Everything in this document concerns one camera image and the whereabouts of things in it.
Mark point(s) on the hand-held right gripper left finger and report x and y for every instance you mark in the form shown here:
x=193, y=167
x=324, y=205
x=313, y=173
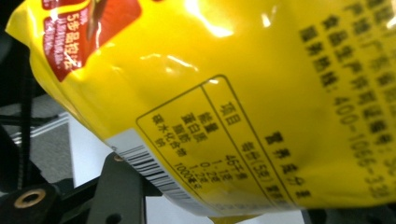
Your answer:
x=120, y=193

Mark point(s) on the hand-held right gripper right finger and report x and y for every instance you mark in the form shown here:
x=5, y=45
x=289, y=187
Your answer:
x=348, y=216

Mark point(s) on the yellow pouch with green cap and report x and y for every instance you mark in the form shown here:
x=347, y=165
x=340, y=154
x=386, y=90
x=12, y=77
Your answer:
x=218, y=62

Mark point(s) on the metal floor rail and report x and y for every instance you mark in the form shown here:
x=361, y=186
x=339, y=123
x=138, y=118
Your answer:
x=40, y=129

